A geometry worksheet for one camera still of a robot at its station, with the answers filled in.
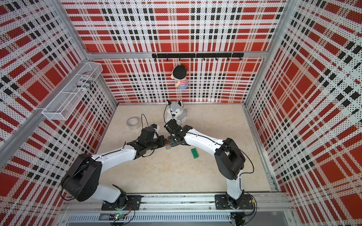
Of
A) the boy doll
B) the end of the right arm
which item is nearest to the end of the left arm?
the end of the right arm

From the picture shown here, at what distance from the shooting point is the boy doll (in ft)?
3.08

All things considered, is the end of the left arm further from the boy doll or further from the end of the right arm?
the boy doll
